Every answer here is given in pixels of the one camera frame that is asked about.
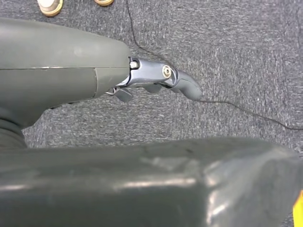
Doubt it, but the thin black floor cable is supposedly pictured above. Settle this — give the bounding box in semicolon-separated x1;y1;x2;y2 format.
125;0;303;131

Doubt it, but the round brass-rimmed foot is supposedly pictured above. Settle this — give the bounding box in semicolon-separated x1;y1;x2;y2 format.
94;0;114;7
37;0;63;17

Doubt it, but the yellow floor tape frame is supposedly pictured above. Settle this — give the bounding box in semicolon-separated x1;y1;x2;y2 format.
293;191;303;227

